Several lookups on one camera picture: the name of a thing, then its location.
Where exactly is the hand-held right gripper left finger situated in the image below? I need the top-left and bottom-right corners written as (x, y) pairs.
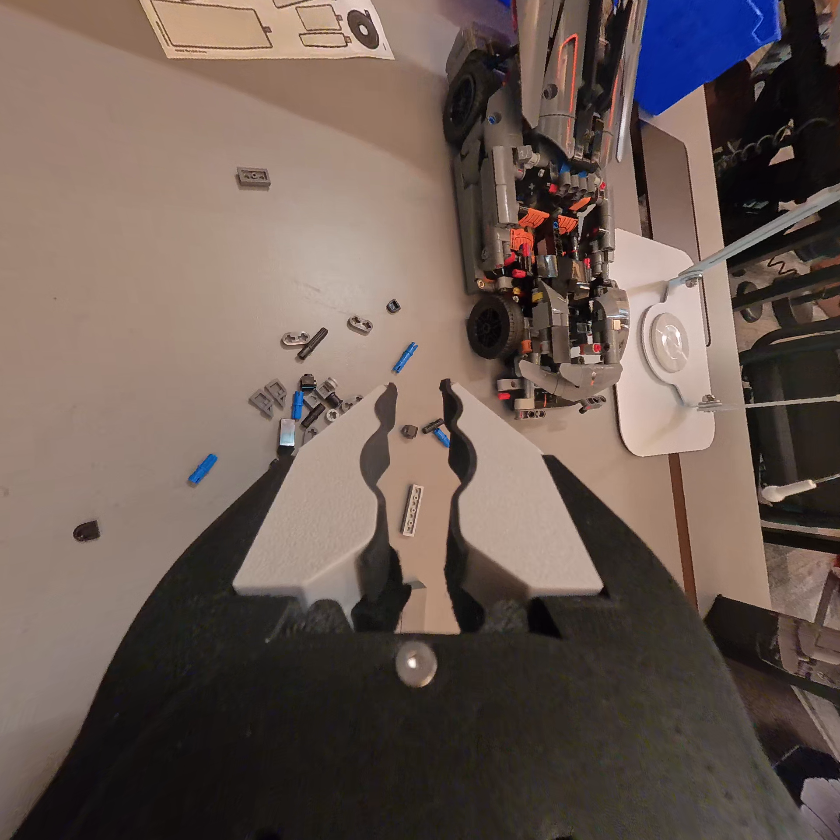
top-left (231, 382), bottom-right (412, 635)

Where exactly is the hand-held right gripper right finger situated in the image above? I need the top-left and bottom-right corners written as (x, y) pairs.
top-left (438, 378), bottom-right (605, 635)

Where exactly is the pile of small lego pieces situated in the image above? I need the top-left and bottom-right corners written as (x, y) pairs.
top-left (248, 297), bottom-right (454, 460)

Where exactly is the black lego set box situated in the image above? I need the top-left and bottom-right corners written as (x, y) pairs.
top-left (705, 594), bottom-right (840, 706)

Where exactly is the grey lego car model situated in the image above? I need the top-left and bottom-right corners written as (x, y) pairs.
top-left (441, 0), bottom-right (647, 421)

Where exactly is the white adjustable stand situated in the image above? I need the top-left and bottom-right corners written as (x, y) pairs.
top-left (613, 187), bottom-right (840, 506)

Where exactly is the black office chair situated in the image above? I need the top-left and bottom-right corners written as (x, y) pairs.
top-left (738, 328), bottom-right (840, 526)

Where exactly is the printed sticker sheet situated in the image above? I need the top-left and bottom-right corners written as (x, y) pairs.
top-left (139, 0), bottom-right (396, 61)

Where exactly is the blue storage bin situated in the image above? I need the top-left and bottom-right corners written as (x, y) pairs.
top-left (633, 0), bottom-right (785, 119)

